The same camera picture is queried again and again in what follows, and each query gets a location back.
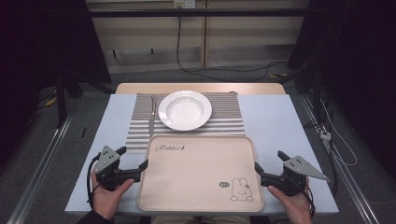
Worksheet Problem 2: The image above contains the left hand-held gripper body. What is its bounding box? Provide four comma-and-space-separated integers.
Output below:
92, 145, 142, 191

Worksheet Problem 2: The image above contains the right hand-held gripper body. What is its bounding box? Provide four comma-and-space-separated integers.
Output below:
280, 155, 332, 198

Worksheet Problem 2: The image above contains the beige tray with rabbit print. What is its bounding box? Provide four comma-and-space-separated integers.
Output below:
136, 133, 266, 214

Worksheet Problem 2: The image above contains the person's right hand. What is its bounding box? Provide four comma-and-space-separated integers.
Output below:
267, 177, 314, 224

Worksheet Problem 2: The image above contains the person's left hand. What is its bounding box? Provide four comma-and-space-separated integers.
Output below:
90, 171, 135, 221

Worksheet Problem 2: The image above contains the silver table knife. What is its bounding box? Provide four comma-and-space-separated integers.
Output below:
148, 94, 157, 138

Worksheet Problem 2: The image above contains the striped placemat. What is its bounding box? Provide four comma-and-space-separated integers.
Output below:
125, 91, 247, 154

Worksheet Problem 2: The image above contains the white deep plate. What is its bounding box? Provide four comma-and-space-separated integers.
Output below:
157, 90, 213, 133

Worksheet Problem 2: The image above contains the black metal stand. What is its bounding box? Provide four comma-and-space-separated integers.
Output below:
54, 66, 86, 129
279, 58, 326, 127

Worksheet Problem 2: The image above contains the dark curtain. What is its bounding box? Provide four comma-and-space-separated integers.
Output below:
286, 0, 396, 180
0, 0, 112, 171

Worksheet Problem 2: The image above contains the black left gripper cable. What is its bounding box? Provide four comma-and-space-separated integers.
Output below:
86, 153, 105, 210

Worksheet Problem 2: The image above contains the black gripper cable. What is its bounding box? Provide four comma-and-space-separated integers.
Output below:
86, 153, 105, 210
298, 182, 317, 218

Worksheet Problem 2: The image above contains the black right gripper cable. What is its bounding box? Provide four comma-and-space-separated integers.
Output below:
298, 182, 317, 218

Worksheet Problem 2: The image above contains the black cable by rail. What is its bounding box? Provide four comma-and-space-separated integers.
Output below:
311, 92, 340, 198

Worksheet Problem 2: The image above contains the thin white cable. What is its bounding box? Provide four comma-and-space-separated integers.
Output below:
319, 98, 359, 167

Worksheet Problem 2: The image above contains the metal floor rail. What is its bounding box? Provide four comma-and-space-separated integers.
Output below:
6, 114, 75, 224
299, 93, 381, 224

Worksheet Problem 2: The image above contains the long black floor cable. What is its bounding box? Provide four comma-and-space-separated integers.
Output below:
176, 15, 290, 84

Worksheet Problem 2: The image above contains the white wall outlet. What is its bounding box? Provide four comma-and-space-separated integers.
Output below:
173, 0, 197, 9

